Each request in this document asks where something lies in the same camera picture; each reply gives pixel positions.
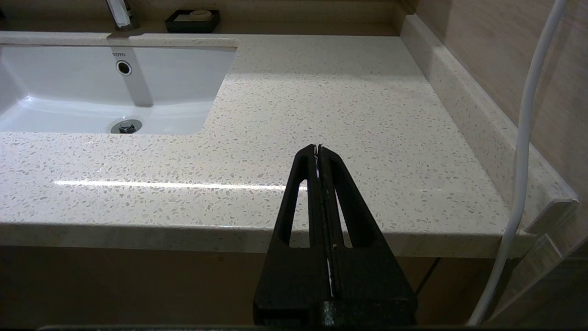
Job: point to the black soap dish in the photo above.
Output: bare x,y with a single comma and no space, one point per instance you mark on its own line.
192,26

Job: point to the chrome sink drain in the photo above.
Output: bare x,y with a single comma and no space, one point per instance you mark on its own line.
126,126

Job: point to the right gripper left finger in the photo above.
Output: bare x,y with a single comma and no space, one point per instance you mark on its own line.
294,276

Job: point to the wooden vanity cabinet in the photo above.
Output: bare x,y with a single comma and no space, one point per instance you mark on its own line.
138,285

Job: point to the round soap bar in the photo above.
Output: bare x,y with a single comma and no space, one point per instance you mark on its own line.
198,15

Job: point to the white sink basin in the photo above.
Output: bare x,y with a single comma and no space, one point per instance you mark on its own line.
174,80

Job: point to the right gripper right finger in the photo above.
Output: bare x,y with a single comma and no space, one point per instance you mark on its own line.
367,285

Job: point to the chrome faucet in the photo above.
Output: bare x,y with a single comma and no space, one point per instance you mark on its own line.
119,13

